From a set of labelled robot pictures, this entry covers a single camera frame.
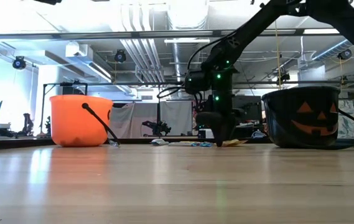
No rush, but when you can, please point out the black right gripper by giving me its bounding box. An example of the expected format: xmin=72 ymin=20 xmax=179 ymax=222
xmin=195 ymin=84 xmax=239 ymax=147

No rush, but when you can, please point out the orange halloween bucket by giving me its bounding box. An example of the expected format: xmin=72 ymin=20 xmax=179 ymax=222
xmin=49 ymin=95 xmax=121 ymax=147

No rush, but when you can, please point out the small white box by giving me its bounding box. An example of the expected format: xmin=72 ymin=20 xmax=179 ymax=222
xmin=197 ymin=128 xmax=215 ymax=139

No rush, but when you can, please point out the dark background monitor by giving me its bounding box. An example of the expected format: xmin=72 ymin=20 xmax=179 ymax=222
xmin=232 ymin=95 xmax=263 ymax=126

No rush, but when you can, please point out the white ceiling unit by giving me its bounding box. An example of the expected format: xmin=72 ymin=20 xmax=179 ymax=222
xmin=65 ymin=40 xmax=94 ymax=58

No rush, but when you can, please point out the long grey overhead beam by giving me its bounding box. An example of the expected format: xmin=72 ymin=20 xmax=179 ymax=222
xmin=0 ymin=28 xmax=354 ymax=42

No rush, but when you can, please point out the black ceiling spotlight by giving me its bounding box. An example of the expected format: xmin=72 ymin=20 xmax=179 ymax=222
xmin=114 ymin=49 xmax=128 ymax=63
xmin=12 ymin=55 xmax=27 ymax=70
xmin=338 ymin=49 xmax=353 ymax=61

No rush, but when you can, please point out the white background curtain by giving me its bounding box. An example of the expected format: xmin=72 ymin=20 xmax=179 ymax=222
xmin=108 ymin=101 xmax=193 ymax=138

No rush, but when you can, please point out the black jack-o-lantern bucket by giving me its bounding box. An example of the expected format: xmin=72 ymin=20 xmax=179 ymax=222
xmin=261 ymin=86 xmax=354 ymax=149

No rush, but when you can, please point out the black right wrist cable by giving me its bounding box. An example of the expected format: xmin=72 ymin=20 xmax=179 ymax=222
xmin=157 ymin=83 xmax=203 ymax=106

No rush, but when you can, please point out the black background frame rig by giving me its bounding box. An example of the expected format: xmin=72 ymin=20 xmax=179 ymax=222
xmin=41 ymin=80 xmax=193 ymax=139

